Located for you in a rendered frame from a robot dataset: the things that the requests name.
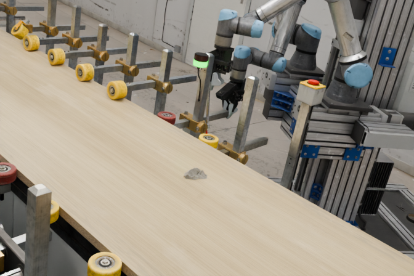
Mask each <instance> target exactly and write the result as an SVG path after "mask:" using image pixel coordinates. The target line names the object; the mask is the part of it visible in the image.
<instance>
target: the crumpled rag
mask: <svg viewBox="0 0 414 276"><path fill-rule="evenodd" d="M184 174H185V175H184V176H185V178H186V179H193V180H197V179H207V175H206V174H205V173H204V171H203V170H200V169H198V168H193V169H190V170H188V171H187V172H186V173H184Z"/></svg>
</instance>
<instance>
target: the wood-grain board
mask: <svg viewBox="0 0 414 276"><path fill-rule="evenodd" d="M0 162H2V163H11V164H13V165H14V166H16V168H17V177H18V178H19V179H20V180H21V181H22V182H23V183H25V184H26V185H27V186H28V187H29V188H30V187H32V186H34V185H38V184H44V185H45V186H46V187H47V188H48V189H49V190H51V191H52V200H54V201H56V202H57V203H58V204H59V215H60V216H62V217H63V218H64V219H65V220H66V221H67V222H68V223H69V224H70V225H71V226H72V227H74V228H75V229H76V230H77V231H78V232H79V233H80V234H81V235H82V236H83V237H84V238H86V239H87V240H88V241H89V242H90V243H91V244H93V245H94V246H95V247H96V248H97V249H98V250H99V251H100V252H109V253H113V254H115V255H117V256H118V257H119V258H120V259H121V262H122V267H121V271H123V272H124V273H125V274H126V275H127V276H414V259H412V258H410V257H408V256H406V255H404V254H403V253H401V252H399V251H397V250H395V249H394V248H392V247H390V246H388V245H387V244H385V243H383V242H381V241H379V240H378V239H376V238H374V237H372V236H371V235H369V234H367V233H365V232H363V231H362V230H360V229H358V228H356V227H354V226H353V225H351V224H349V223H347V222H346V221H344V220H342V219H340V218H338V217H336V216H335V215H333V214H331V213H329V212H328V211H325V210H324V209H322V208H321V207H319V206H317V205H315V204H313V203H311V202H310V201H308V200H306V199H304V198H303V197H300V196H299V195H297V194H295V193H294V192H292V191H290V190H288V189H286V188H284V187H283V186H281V185H279V184H278V183H276V182H274V181H272V180H270V179H268V178H267V177H265V176H263V175H262V174H259V173H258V172H256V171H254V170H252V169H251V168H249V167H247V166H245V165H243V164H241V163H240V162H238V161H237V160H234V159H233V158H231V157H229V156H227V155H226V154H224V153H222V152H220V151H218V150H216V149H215V148H213V147H211V146H210V145H208V144H206V143H204V142H202V141H200V140H199V139H197V138H195V137H194V136H191V135H190V134H188V133H186V132H184V131H183V130H181V129H179V128H177V127H175V126H173V125H172V124H170V123H168V122H167V121H165V120H163V119H161V118H159V117H157V116H156V115H154V114H152V113H150V112H148V111H147V110H145V109H143V108H142V107H140V106H138V105H136V104H134V103H132V102H131V101H129V100H127V99H125V98H122V99H115V100H113V99H111V98H109V96H108V94H107V88H106V87H104V86H102V85H100V84H99V83H97V82H95V81H93V80H88V81H79V80H78V79H77V77H76V73H75V70H74V69H72V68H70V67H68V66H66V65H64V64H60V65H51V64H50V63H49V60H48V57H47V54H45V53H43V52H41V51H39V50H33V51H27V50H26V49H25V48H24V46H23V41H22V40H20V39H18V38H16V37H15V36H12V35H11V34H9V33H7V32H5V31H4V30H2V29H0ZM193 168H198V169H200V170H203V171H204V173H205V174H206V175H207V179H197V180H193V179H186V178H185V176H184V175H185V174H184V173H186V172H187V171H188V170H190V169H193Z"/></svg>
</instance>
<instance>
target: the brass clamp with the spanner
mask: <svg viewBox="0 0 414 276"><path fill-rule="evenodd" d="M184 118H185V119H187V120H189V126H188V127H187V128H188V129H190V130H191V131H193V132H195V133H197V132H199V133H200V134H203V133H205V132H206V130H207V128H208V125H207V124H206V123H205V121H204V120H203V121H199V122H197V121H195V120H193V119H192V118H193V115H192V114H191V113H189V112H188V115H185V114H184V113H180V117H179V119H180V120H181V119H184Z"/></svg>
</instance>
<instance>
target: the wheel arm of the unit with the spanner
mask: <svg viewBox="0 0 414 276"><path fill-rule="evenodd" d="M228 116H229V111H227V110H225V109H224V110H219V111H216V112H211V113H209V121H214V120H218V119H221V118H226V117H228ZM203 120H204V121H205V122H206V114H204V117H203ZM209 121H208V122H209ZM173 126H175V127H177V128H179V129H182V128H186V127H188V126H189V120H187V119H185V118H184V119H181V120H176V121H175V124H174V125H173Z"/></svg>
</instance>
